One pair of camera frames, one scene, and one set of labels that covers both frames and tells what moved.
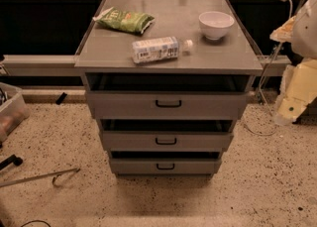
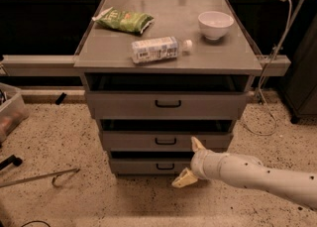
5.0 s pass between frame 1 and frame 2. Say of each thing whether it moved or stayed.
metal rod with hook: stayed
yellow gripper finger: moved
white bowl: stayed
